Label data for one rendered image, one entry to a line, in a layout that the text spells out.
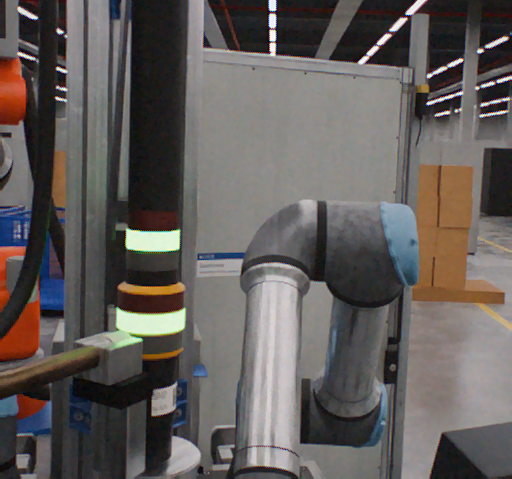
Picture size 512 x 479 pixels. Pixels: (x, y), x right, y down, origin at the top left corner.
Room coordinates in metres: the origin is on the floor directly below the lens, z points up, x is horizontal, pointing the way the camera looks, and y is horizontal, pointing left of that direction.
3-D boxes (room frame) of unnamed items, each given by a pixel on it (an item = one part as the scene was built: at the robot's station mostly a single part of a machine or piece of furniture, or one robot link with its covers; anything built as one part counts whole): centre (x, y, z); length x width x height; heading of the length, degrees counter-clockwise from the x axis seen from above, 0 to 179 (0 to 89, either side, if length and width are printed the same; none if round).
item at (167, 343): (0.46, 0.07, 1.54); 0.04 x 0.04 x 0.01
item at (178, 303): (0.46, 0.07, 1.57); 0.04 x 0.04 x 0.01
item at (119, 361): (0.45, 0.07, 1.50); 0.09 x 0.07 x 0.10; 149
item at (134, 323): (0.46, 0.07, 1.56); 0.04 x 0.04 x 0.01
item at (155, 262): (0.46, 0.07, 1.60); 0.03 x 0.03 x 0.01
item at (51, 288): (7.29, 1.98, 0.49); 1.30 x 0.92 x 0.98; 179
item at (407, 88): (2.69, -0.57, 1.82); 0.09 x 0.04 x 0.23; 114
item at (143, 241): (0.46, 0.07, 1.61); 0.03 x 0.03 x 0.01
